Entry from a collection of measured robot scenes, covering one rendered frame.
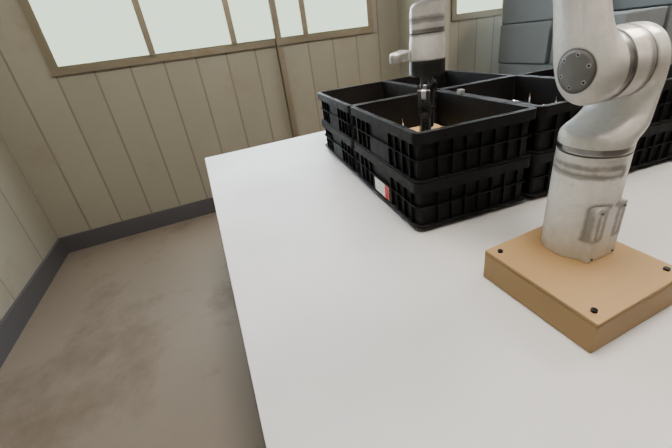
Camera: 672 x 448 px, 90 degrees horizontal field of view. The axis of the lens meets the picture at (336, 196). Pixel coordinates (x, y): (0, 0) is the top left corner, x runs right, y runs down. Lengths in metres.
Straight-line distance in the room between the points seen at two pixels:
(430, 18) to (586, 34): 0.32
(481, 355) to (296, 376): 0.26
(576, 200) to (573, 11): 0.25
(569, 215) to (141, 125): 2.48
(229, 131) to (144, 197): 0.77
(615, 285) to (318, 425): 0.45
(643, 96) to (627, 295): 0.26
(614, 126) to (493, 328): 0.32
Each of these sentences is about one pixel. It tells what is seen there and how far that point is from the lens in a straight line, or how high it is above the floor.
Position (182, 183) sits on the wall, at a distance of 2.75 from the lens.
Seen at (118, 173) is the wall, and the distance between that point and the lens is 2.76.
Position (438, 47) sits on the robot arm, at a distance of 0.77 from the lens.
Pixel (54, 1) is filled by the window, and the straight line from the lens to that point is 2.68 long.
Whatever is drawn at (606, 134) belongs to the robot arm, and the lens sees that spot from 0.58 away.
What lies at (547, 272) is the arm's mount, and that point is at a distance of 0.62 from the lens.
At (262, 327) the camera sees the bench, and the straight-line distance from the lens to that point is 0.61.
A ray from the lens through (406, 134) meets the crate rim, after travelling 0.71.
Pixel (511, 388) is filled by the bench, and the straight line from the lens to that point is 0.53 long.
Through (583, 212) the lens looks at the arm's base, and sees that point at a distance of 0.61.
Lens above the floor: 1.12
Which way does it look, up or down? 25 degrees down
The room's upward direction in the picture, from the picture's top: 8 degrees counter-clockwise
